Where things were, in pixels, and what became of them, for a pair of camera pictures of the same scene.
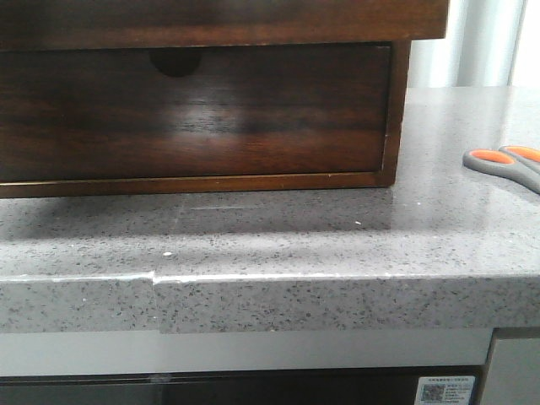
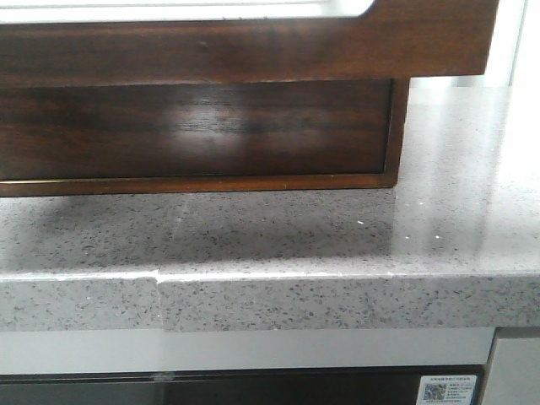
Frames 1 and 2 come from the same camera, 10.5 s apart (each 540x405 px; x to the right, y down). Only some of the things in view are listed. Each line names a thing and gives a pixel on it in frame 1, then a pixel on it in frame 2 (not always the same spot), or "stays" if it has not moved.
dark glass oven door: [363, 386] stays
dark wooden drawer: [148, 112] stays
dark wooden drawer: [62, 24] to [397, 40]
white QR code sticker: [445, 390] stays
